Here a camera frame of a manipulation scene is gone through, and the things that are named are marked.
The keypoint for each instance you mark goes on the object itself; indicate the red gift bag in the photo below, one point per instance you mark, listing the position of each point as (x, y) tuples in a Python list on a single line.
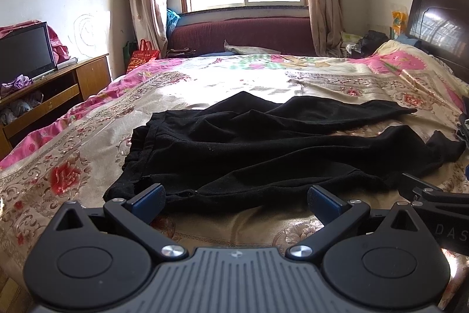
[(145, 53)]

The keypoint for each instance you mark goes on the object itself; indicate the black pants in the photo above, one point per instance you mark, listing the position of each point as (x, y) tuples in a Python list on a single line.
[(245, 152)]

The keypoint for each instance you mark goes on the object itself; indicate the wooden tv cabinet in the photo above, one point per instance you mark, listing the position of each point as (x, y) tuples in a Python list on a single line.
[(59, 89)]

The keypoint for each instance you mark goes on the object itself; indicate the yellow orange bag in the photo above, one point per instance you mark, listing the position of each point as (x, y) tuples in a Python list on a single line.
[(399, 23)]

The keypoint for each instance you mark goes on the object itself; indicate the blue plastic bag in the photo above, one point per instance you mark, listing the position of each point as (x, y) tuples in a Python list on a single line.
[(172, 21)]

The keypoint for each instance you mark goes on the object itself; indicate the pink cloth behind television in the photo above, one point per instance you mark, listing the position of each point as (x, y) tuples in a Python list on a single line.
[(59, 51)]

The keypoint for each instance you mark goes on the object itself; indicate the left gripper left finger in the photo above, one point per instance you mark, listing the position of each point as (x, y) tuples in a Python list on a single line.
[(132, 219)]

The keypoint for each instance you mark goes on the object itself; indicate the dark wooden headboard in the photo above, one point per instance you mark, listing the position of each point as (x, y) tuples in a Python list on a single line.
[(442, 26)]

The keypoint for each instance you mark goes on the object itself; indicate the maroon sofa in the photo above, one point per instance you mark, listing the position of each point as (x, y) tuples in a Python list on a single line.
[(287, 35)]

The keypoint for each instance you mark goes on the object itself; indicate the floral pillow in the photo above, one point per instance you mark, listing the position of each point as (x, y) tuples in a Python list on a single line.
[(422, 71)]

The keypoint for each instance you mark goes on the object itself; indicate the white cloth on sofa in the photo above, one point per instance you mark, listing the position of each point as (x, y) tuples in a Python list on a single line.
[(247, 50)]

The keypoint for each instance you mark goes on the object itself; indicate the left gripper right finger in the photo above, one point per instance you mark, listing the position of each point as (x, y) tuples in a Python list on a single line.
[(341, 220)]

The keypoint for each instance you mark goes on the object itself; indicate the purple cloth on cabinet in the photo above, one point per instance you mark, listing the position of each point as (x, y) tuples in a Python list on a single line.
[(21, 82)]

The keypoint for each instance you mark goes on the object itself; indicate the black television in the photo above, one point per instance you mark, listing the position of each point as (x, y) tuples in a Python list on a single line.
[(26, 51)]

